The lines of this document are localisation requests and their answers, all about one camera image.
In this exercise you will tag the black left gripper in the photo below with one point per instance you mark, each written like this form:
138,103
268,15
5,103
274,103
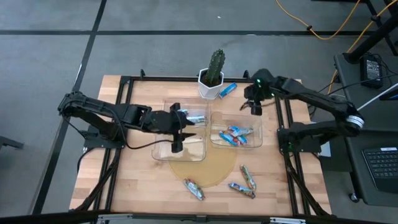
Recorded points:
161,121

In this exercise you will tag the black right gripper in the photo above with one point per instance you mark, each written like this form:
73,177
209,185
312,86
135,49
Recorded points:
259,88

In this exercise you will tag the green brown granola bar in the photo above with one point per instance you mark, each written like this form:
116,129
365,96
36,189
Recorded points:
247,177
193,188
242,190

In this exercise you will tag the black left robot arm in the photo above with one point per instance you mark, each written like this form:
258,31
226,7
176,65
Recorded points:
93,107

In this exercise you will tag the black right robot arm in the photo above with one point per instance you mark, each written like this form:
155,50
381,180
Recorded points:
320,101

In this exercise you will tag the clear plastic bin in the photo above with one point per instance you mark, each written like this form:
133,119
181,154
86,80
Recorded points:
196,152
252,119
199,107

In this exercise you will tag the white hexagonal plant pot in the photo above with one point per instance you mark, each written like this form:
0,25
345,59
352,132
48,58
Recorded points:
210,91

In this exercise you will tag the round woven yellow placemat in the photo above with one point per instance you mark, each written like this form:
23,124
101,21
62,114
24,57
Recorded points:
205,174

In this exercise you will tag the green cactus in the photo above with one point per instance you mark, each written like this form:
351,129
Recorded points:
215,65

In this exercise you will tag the white paper sheet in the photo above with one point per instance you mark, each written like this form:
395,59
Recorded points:
326,150

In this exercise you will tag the black power adapter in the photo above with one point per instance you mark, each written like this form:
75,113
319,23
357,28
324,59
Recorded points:
371,71

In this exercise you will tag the black rolling cart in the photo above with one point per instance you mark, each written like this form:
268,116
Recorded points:
354,161

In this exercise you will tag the black stand leg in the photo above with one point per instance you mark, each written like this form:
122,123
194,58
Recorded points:
373,39

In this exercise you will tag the black side desk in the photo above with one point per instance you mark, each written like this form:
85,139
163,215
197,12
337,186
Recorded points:
382,118

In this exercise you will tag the black laptop keyboard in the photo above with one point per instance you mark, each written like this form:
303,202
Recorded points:
384,168

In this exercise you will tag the black metal crossbar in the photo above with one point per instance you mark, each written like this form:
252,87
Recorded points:
46,217

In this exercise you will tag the black floor stand foot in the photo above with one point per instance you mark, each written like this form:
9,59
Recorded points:
11,143

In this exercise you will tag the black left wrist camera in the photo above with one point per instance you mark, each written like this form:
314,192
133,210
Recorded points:
177,146

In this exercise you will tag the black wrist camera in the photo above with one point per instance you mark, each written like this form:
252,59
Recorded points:
257,109
177,146

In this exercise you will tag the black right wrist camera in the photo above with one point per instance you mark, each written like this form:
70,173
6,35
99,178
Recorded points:
257,109

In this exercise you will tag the black aluminium table frame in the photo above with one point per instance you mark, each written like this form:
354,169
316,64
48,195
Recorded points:
171,78

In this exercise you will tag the silver metal bracket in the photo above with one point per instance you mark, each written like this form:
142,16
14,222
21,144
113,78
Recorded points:
287,220
115,218

